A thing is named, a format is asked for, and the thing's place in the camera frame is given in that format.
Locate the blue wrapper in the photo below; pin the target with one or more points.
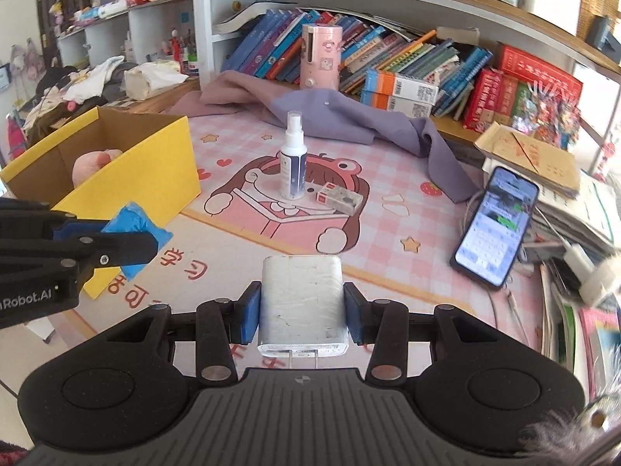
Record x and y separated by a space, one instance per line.
140 221

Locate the white bookshelf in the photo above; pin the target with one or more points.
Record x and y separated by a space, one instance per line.
203 34

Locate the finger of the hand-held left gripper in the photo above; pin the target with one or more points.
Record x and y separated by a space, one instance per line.
121 250
73 229

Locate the orange white carton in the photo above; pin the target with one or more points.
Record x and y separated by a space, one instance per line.
393 106
402 85

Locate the thick red book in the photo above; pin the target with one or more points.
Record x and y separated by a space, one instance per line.
541 75

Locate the white power adapter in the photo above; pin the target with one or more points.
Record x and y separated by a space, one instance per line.
301 296

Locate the pink and purple cloth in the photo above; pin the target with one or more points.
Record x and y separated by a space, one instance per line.
339 116

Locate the pink cartoon desk mat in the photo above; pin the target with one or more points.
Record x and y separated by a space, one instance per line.
412 272

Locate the stack of papers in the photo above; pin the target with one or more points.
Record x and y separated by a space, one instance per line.
577 218

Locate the red bottle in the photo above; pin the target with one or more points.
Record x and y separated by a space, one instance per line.
173 43

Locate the yellow cardboard box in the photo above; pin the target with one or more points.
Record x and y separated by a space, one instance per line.
145 174

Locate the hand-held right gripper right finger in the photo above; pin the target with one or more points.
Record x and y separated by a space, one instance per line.
351 315

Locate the wooden chessboard box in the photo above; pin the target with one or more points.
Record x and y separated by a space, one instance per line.
162 101

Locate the white clothes pile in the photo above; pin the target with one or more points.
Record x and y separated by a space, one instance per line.
92 77

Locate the white spray bottle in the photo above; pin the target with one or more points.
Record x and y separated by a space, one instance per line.
292 170

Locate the brown paper envelope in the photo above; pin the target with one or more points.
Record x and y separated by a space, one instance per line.
533 155

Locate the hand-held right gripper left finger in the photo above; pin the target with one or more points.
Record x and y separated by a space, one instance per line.
247 315

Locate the small eraser box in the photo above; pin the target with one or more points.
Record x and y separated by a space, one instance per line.
339 199

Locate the white charger plug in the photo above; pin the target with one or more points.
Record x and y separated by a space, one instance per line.
589 272

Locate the pink plush toy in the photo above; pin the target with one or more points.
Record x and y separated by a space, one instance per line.
92 165

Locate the row of colourful books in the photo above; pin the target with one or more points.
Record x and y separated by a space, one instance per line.
388 53

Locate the black smartphone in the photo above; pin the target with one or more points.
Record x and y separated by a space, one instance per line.
495 233

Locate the grey fluffy fabric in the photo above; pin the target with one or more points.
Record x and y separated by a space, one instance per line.
553 432

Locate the open paperback book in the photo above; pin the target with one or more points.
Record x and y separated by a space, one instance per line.
252 15

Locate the pink cylindrical device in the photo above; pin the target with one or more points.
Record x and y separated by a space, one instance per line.
320 58

